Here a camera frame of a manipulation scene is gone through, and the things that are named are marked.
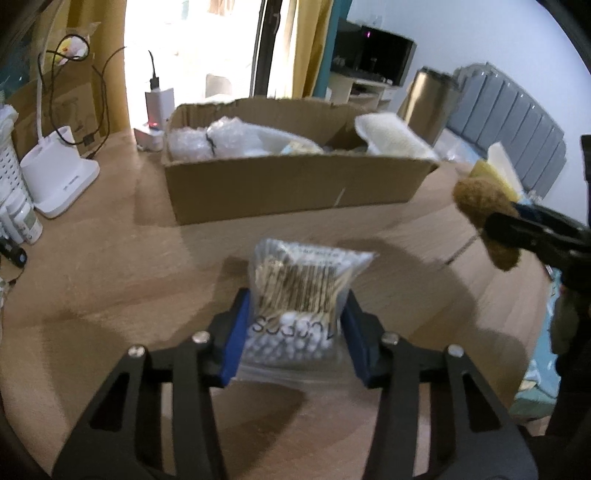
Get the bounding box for white towel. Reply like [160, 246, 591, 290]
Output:
[355, 113, 437, 160]

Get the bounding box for white plastic packing bag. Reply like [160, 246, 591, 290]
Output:
[207, 117, 324, 157]

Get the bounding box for white charger block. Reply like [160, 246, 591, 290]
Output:
[145, 87, 175, 131]

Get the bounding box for brown plush toy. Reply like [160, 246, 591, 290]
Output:
[452, 178, 522, 271]

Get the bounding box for black flashlight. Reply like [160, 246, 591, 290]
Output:
[0, 237, 27, 267]

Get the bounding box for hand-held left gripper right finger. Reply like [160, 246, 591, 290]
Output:
[342, 288, 539, 480]

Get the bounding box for grey padded headboard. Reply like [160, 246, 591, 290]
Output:
[445, 62, 566, 195]

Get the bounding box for bag of cotton swabs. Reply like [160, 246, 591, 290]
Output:
[238, 237, 379, 384]

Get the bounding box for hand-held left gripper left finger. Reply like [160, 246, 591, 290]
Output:
[52, 288, 252, 480]

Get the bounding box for white television stand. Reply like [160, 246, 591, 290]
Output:
[329, 71, 398, 112]

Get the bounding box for small yellow toy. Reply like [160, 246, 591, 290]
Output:
[58, 34, 90, 63]

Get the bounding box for yellow sponge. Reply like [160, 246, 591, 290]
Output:
[468, 142, 525, 199]

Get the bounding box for light blue bedsheet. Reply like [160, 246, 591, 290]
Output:
[522, 268, 568, 416]

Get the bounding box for white perforated basket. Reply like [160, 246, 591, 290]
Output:
[0, 105, 33, 204]

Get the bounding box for yellow curtain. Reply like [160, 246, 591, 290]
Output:
[295, 0, 352, 100]
[65, 0, 132, 134]

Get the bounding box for bubble wrap bundle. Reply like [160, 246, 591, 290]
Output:
[167, 129, 218, 161]

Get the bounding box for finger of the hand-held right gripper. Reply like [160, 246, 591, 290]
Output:
[515, 203, 587, 230]
[482, 210, 591, 259]

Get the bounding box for black television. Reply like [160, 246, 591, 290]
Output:
[330, 18, 415, 88]

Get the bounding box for cardboard box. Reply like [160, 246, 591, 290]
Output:
[161, 97, 441, 226]

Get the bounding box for white desk lamp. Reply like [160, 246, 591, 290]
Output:
[21, 46, 101, 219]

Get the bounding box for brown cardboard cartons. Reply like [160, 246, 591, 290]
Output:
[9, 60, 109, 153]

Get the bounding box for clear plastic bag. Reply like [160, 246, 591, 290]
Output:
[436, 129, 485, 164]

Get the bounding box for black cable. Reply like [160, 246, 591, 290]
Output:
[39, 32, 160, 158]

